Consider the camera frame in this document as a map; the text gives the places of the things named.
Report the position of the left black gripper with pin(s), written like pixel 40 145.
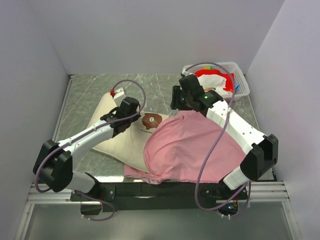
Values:
pixel 136 118

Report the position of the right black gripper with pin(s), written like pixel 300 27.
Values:
pixel 176 92

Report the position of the cream pillow with bear print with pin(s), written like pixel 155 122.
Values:
pixel 128 147

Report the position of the pink pillowcase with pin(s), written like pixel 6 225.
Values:
pixel 177 149

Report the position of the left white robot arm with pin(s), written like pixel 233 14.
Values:
pixel 55 162

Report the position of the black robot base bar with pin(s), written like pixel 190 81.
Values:
pixel 169 195

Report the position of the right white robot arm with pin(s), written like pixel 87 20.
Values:
pixel 261 151

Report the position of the red and white cloth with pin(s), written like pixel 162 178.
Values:
pixel 214 79

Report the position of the white plastic basket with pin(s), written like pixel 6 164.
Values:
pixel 240 84

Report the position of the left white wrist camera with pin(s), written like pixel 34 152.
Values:
pixel 118 94

